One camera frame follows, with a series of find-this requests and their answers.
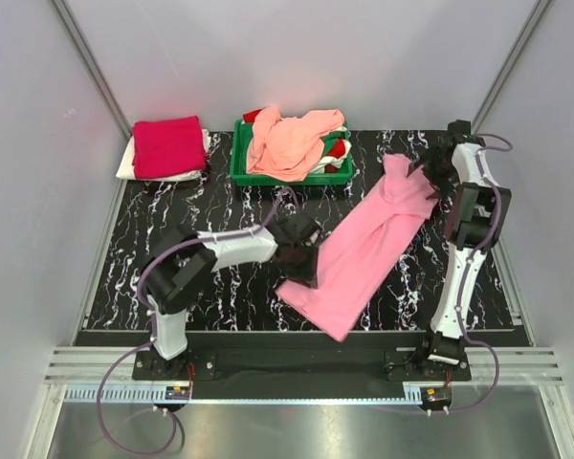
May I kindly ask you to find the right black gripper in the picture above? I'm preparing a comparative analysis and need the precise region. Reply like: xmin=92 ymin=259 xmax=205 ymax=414
xmin=407 ymin=143 xmax=458 ymax=201

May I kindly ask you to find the pink t shirt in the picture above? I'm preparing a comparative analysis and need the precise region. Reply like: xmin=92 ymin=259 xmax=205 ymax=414
xmin=276 ymin=154 xmax=436 ymax=342

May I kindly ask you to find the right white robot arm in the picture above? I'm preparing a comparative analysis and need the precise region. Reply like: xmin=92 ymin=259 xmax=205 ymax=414
xmin=408 ymin=120 xmax=512 ymax=380

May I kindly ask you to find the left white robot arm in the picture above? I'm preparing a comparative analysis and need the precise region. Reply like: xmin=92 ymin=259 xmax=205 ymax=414
xmin=136 ymin=213 xmax=320 ymax=379

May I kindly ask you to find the red white green t shirt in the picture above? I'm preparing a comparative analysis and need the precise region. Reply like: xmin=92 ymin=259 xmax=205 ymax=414
xmin=242 ymin=108 xmax=353 ymax=176

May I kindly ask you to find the peach t shirt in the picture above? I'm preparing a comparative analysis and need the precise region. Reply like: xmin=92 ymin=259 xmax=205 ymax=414
xmin=246 ymin=105 xmax=346 ymax=182

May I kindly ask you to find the green plastic bin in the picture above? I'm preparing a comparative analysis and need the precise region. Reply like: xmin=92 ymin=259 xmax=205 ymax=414
xmin=230 ymin=120 xmax=354 ymax=186

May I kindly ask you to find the folded magenta t shirt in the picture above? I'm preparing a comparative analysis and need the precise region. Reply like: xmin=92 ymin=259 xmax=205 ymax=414
xmin=132 ymin=116 xmax=208 ymax=180

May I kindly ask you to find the folded white t shirt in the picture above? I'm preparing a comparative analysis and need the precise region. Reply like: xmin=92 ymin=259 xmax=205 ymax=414
xmin=116 ymin=129 xmax=211 ymax=183

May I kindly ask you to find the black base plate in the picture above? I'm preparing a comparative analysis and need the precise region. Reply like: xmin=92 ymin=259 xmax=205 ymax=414
xmin=132 ymin=331 xmax=471 ymax=401

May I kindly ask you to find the right corner post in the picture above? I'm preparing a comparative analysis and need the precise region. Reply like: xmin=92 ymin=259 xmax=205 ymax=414
xmin=472 ymin=0 xmax=555 ymax=132

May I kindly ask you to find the corner post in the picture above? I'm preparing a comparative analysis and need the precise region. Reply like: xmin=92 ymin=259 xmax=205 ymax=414
xmin=472 ymin=0 xmax=555 ymax=132
xmin=48 ymin=0 xmax=131 ymax=140

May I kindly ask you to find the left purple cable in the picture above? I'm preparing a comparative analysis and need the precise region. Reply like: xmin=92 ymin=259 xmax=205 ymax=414
xmin=97 ymin=186 xmax=302 ymax=453

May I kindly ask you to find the aluminium rail frame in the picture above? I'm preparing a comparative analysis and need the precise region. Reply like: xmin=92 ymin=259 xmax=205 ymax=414
xmin=28 ymin=347 xmax=574 ymax=458

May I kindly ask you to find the left corner post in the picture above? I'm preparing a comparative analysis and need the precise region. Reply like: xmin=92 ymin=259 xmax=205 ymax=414
xmin=48 ymin=0 xmax=131 ymax=140

